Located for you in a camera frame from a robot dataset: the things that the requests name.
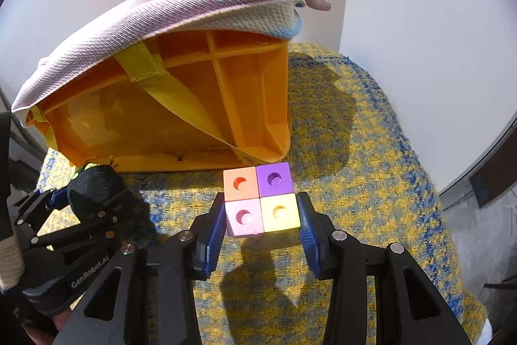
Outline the black round sparkly toy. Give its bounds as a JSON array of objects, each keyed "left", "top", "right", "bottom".
[{"left": 67, "top": 165, "right": 133, "bottom": 222}]

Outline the multicolour four-block cube toy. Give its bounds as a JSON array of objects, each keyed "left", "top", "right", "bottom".
[{"left": 223, "top": 162, "right": 301, "bottom": 237}]

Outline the person's left hand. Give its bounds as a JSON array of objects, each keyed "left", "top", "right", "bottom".
[{"left": 22, "top": 307, "right": 72, "bottom": 345}]

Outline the pink fabric lined orange basket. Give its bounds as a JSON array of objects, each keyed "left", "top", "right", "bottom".
[{"left": 12, "top": 0, "right": 331, "bottom": 172}]

